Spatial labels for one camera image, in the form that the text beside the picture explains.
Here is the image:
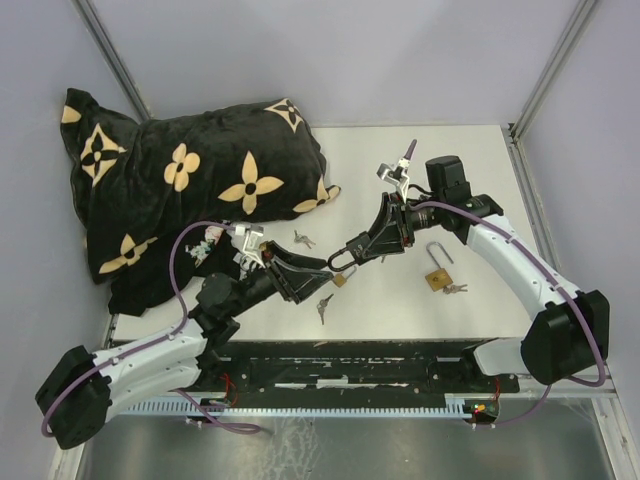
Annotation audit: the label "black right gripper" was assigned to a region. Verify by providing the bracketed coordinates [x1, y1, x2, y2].
[359, 192, 445, 258]

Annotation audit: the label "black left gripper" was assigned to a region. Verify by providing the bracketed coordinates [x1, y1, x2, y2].
[227, 240, 334, 317]

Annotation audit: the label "black padlock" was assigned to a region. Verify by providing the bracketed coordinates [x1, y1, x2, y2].
[327, 232, 371, 273]

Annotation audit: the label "large padlock keys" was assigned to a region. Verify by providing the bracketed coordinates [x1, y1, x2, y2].
[294, 230, 316, 249]

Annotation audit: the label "small brass padlock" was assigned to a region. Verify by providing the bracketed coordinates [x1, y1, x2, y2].
[332, 266, 357, 288]

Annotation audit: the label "small padlock keys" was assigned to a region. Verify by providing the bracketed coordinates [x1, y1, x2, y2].
[317, 294, 334, 325]

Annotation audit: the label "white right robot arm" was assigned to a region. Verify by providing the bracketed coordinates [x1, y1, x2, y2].
[347, 155, 610, 391]

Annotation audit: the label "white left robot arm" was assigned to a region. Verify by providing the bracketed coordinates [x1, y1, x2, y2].
[35, 241, 333, 450]

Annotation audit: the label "brass padlock long shackle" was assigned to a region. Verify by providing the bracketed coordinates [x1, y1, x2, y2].
[425, 241, 454, 292]

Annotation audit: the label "long shackle padlock keys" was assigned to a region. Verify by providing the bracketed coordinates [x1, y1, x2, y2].
[443, 284, 468, 294]

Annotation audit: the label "black floral garment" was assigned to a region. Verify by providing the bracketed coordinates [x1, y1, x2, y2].
[108, 226, 240, 317]

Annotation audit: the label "black floral plush pillow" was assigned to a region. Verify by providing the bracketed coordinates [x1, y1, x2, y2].
[60, 88, 341, 283]

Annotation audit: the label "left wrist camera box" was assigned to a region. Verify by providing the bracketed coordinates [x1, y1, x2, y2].
[231, 223, 264, 268]

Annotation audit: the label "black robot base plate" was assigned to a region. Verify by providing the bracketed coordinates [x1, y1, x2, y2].
[190, 340, 520, 404]

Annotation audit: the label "light blue cable duct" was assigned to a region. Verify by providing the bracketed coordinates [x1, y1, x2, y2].
[125, 388, 489, 419]

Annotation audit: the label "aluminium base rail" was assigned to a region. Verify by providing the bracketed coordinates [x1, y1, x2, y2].
[563, 368, 617, 399]

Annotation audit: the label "right aluminium frame post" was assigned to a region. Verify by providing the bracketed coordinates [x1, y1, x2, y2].
[509, 0, 601, 146]

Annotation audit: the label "aluminium frame post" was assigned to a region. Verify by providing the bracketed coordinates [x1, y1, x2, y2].
[509, 0, 601, 146]
[71, 0, 152, 121]

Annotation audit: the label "left aluminium frame post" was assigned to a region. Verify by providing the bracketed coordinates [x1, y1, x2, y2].
[71, 0, 152, 121]

